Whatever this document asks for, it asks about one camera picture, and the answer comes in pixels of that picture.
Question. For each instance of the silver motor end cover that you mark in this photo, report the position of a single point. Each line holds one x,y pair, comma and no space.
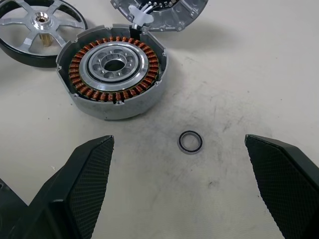
174,20

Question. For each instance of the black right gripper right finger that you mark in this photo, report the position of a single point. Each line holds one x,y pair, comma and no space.
286,184

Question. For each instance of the silver motor stator housing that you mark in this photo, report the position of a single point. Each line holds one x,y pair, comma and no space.
139,104

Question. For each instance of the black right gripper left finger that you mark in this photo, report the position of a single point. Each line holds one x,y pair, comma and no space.
82,189

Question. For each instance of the black rotor with silver spokes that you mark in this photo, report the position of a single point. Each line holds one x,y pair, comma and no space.
37,23

